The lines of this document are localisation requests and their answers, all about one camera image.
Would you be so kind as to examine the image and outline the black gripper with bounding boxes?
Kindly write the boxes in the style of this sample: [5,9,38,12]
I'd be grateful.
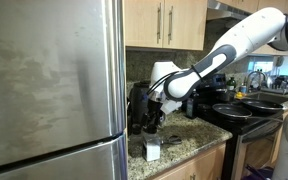
[142,100,165,126]

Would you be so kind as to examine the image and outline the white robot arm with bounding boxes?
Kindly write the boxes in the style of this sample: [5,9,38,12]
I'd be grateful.
[147,7,288,180]

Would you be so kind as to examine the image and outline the black pepper bottle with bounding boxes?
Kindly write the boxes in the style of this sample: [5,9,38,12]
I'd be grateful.
[130,124,143,157]

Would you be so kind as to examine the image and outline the dark green oil bottle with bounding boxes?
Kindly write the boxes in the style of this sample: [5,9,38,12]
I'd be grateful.
[186,91,197,119]

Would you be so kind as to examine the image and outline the green soap bottle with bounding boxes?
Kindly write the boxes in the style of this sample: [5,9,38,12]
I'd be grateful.
[226,77,236,90]

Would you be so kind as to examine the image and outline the black electric stove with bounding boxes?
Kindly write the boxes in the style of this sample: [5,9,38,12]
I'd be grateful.
[195,74,288,180]

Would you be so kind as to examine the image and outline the black scissors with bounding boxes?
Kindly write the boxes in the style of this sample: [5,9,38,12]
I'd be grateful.
[161,135,182,145]

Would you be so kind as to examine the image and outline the black frying pan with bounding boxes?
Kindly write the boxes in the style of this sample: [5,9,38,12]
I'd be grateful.
[241,99,283,113]
[212,103,280,123]

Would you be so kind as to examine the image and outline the light wood upper cabinet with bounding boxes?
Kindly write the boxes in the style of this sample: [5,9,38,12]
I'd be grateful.
[123,0,207,50]

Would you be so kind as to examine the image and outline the stainless steel refrigerator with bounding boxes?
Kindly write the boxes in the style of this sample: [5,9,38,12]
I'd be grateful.
[0,0,128,180]

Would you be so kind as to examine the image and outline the kitchen faucet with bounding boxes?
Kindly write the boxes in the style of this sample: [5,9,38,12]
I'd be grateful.
[246,70,266,92]

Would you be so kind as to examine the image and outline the range hood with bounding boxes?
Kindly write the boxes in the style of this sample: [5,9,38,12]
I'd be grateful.
[206,0,250,20]

